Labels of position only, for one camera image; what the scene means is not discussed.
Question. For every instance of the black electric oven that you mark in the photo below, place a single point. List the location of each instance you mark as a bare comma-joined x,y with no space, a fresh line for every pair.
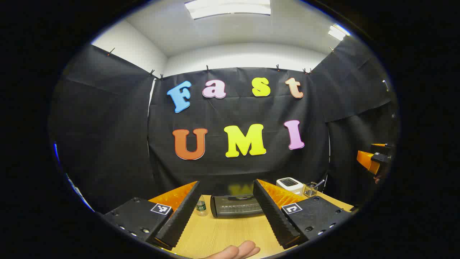
237,208

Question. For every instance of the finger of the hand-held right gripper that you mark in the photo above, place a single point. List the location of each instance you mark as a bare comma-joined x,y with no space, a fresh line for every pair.
368,160
379,145

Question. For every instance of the black backdrop cloth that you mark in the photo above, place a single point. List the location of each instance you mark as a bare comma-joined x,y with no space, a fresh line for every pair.
233,108

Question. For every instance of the white toaster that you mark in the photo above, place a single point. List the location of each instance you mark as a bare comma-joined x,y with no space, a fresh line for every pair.
293,186

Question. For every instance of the clear glass utensil holder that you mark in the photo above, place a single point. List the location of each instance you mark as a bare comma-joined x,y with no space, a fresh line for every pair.
309,190

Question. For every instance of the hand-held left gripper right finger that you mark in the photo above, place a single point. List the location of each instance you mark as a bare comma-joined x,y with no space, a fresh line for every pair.
273,216

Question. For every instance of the clear plastic water bottle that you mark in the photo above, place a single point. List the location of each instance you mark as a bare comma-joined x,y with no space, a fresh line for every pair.
201,207

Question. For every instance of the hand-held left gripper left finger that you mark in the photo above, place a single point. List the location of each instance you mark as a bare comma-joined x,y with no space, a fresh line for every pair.
179,219

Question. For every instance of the small ceiling light panel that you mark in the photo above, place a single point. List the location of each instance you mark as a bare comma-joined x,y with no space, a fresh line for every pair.
337,32

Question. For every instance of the large ceiling light panel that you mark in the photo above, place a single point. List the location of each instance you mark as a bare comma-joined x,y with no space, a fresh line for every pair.
230,8

